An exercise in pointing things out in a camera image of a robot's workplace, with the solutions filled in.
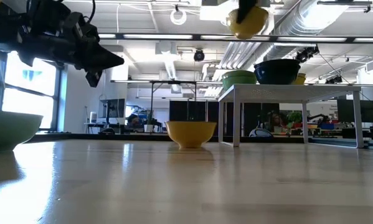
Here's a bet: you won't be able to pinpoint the white ceiling light panel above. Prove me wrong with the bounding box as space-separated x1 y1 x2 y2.
200 0 271 22

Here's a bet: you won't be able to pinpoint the green leafy plant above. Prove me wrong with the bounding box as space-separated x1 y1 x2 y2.
286 110 303 125

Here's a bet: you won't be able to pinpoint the person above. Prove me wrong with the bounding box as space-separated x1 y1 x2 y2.
126 113 141 128
267 111 286 133

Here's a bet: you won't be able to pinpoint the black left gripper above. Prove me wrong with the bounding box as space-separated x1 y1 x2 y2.
17 0 125 88

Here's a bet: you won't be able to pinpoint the dark monitor screen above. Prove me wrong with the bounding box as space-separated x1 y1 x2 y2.
336 98 373 124

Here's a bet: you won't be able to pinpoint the green bowl red dotted inside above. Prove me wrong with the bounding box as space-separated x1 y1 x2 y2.
222 70 258 77
0 110 44 153
222 73 258 91

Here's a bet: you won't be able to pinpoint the black ceiling track spotlight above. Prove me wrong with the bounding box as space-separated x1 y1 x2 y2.
295 44 320 64
325 75 343 85

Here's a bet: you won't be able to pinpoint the black monitor on stand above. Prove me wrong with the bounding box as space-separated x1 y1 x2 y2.
98 98 126 126

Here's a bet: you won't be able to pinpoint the white blue ball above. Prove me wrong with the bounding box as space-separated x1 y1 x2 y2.
248 128 274 138

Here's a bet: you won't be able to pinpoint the white coiled cable ring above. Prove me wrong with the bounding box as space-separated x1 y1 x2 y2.
169 4 187 26

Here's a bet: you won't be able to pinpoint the white perforated metal shelf riser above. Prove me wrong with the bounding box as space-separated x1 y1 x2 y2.
217 83 365 149

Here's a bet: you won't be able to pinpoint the silver ceiling ducts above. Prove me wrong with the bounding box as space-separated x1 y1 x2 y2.
219 0 351 78

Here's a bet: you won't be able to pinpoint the overhead rail light bar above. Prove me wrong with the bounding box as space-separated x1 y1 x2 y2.
97 32 373 44

